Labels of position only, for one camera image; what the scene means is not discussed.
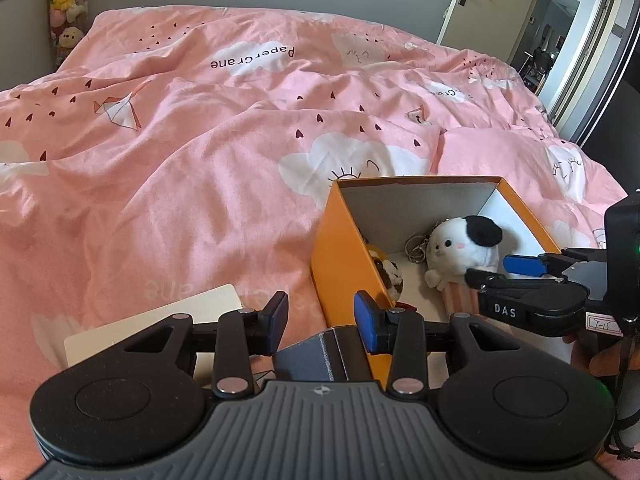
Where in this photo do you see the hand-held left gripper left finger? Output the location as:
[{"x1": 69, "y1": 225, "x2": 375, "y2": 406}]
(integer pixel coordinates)
[{"x1": 120, "y1": 291, "x2": 291, "y2": 398}]

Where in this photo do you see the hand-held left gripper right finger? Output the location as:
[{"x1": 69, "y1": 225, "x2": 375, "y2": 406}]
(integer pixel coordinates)
[{"x1": 353, "y1": 290, "x2": 523, "y2": 396}]

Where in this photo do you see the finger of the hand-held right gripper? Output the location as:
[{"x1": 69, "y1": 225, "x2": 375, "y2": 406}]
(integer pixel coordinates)
[
  {"x1": 464, "y1": 268, "x2": 589, "y2": 339},
  {"x1": 503, "y1": 248, "x2": 609, "y2": 282}
]

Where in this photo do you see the small dark-patched plush keychain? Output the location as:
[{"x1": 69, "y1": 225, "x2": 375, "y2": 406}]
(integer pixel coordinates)
[{"x1": 364, "y1": 242, "x2": 406, "y2": 307}]

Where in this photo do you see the grey-brown card box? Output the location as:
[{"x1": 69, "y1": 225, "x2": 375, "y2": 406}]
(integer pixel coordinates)
[{"x1": 274, "y1": 326, "x2": 374, "y2": 382}]

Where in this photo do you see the white black-eared plush keychain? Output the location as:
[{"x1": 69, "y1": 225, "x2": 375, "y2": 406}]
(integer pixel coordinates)
[{"x1": 405, "y1": 215, "x2": 504, "y2": 322}]

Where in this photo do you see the orange cardboard box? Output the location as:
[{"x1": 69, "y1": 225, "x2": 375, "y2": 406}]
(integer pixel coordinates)
[{"x1": 310, "y1": 175, "x2": 573, "y2": 386}]

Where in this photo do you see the person's right hand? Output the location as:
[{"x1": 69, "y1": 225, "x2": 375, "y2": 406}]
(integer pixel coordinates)
[{"x1": 570, "y1": 344, "x2": 624, "y2": 379}]

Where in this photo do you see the pink printed duvet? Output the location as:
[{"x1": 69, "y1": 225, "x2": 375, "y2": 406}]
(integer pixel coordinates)
[{"x1": 0, "y1": 5, "x2": 633, "y2": 467}]

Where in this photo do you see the dark chair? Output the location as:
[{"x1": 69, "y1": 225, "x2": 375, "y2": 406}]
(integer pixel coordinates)
[{"x1": 522, "y1": 45, "x2": 557, "y2": 94}]

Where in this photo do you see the white glazed door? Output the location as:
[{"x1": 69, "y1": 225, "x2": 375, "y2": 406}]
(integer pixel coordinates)
[{"x1": 547, "y1": 0, "x2": 622, "y2": 130}]

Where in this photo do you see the brown-eared plush toy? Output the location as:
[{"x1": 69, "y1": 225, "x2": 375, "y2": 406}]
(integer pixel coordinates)
[{"x1": 56, "y1": 25, "x2": 86, "y2": 52}]

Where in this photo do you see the pink plush toy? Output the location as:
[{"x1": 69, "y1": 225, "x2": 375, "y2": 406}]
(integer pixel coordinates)
[{"x1": 50, "y1": 6, "x2": 87, "y2": 29}]

